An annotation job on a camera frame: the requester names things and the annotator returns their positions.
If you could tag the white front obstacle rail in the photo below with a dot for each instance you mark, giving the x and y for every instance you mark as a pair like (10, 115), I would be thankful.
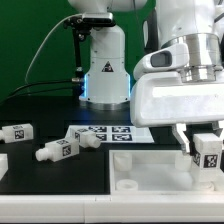
(112, 209)

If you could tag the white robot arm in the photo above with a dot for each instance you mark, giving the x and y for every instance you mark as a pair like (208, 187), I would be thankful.
(193, 22)

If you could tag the white marker base plate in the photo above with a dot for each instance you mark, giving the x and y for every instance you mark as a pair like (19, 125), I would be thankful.
(116, 134)

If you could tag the white left obstacle block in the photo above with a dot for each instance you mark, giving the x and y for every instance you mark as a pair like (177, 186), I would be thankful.
(3, 165)

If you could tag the white square table top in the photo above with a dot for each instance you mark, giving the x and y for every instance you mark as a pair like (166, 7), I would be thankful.
(156, 172)

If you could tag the black camera stand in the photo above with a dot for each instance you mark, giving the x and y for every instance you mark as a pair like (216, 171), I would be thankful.
(81, 26)

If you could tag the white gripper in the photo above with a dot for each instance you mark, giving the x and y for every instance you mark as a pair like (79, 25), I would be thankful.
(162, 99)

